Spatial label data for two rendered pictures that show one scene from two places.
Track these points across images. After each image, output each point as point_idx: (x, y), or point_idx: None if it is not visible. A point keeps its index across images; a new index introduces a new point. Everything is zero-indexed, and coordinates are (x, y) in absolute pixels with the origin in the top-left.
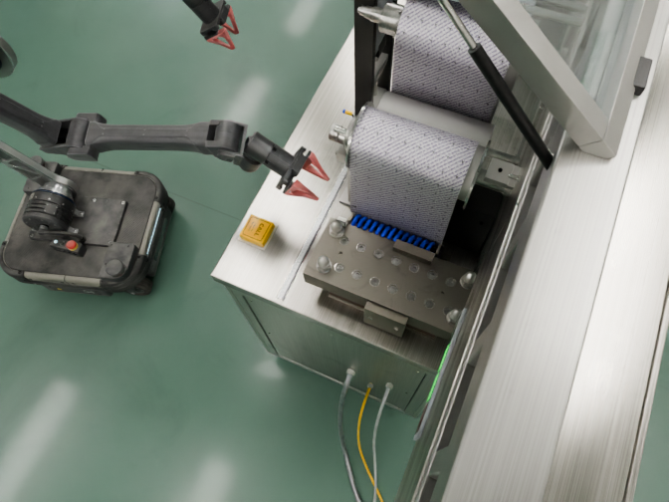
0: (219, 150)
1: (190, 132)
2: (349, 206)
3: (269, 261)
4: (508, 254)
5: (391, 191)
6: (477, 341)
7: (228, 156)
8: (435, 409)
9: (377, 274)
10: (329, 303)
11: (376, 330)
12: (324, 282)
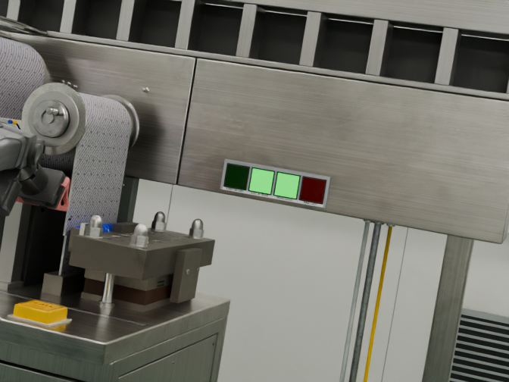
0: (34, 142)
1: (3, 134)
2: (15, 288)
3: (88, 320)
4: (250, 39)
5: (98, 158)
6: (304, 51)
7: (41, 148)
8: (323, 130)
9: (149, 239)
10: (152, 312)
11: (185, 306)
12: (157, 251)
